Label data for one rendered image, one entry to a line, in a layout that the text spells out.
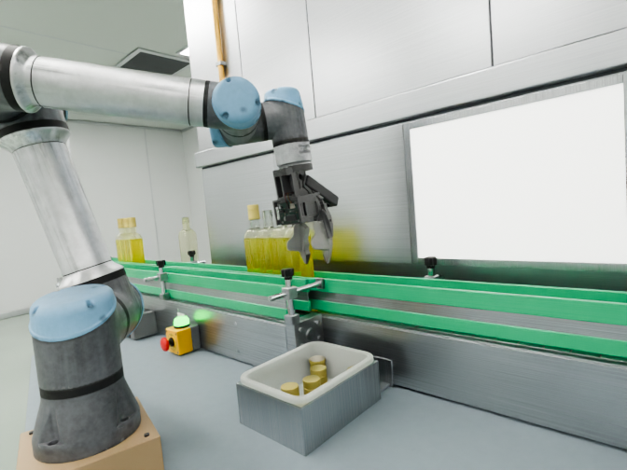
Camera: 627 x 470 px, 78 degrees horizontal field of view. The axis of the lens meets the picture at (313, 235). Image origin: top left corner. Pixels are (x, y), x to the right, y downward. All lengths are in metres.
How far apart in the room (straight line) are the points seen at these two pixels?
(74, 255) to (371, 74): 0.80
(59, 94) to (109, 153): 6.43
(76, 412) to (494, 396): 0.67
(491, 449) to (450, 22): 0.84
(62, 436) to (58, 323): 0.16
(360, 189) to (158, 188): 6.46
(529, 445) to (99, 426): 0.65
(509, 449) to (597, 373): 0.17
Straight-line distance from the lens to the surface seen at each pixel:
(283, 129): 0.80
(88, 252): 0.82
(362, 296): 0.89
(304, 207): 0.78
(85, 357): 0.69
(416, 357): 0.84
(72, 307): 0.68
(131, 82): 0.69
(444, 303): 0.79
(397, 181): 0.99
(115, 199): 7.07
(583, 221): 0.87
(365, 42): 1.14
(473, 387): 0.81
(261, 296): 0.99
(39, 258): 6.75
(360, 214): 1.06
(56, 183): 0.84
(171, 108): 0.68
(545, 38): 0.95
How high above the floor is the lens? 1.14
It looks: 4 degrees down
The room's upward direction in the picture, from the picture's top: 5 degrees counter-clockwise
